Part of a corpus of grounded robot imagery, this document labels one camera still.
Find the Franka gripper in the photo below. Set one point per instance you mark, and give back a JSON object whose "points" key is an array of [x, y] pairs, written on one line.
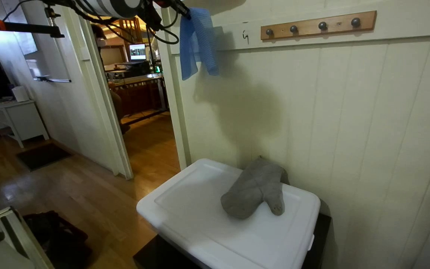
{"points": [[158, 8]]}

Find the blue cloth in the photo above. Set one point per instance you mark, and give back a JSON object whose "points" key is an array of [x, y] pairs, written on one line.
{"points": [[197, 39]]}

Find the lit computer monitor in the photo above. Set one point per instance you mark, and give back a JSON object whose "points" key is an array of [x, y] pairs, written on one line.
{"points": [[137, 51]]}

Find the brown wooden counter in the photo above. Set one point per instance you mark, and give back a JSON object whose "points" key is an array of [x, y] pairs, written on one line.
{"points": [[134, 95]]}

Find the wooden peg rack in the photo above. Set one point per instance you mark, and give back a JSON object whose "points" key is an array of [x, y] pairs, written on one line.
{"points": [[306, 27]]}

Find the white door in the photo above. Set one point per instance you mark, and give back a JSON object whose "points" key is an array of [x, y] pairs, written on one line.
{"points": [[95, 110]]}

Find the small white box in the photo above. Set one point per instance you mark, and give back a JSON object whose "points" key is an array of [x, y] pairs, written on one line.
{"points": [[19, 93]]}

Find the grey oven mitt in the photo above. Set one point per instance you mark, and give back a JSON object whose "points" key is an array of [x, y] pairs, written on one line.
{"points": [[254, 189]]}

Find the white side table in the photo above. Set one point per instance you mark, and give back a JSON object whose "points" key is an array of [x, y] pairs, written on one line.
{"points": [[21, 120]]}

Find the dark floor mat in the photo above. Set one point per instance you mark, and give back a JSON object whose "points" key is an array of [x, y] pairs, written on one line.
{"points": [[40, 156]]}

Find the black bag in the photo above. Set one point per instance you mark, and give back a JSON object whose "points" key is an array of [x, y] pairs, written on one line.
{"points": [[58, 240]]}

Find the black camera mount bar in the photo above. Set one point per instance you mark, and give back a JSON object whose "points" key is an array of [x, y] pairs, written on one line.
{"points": [[6, 24]]}

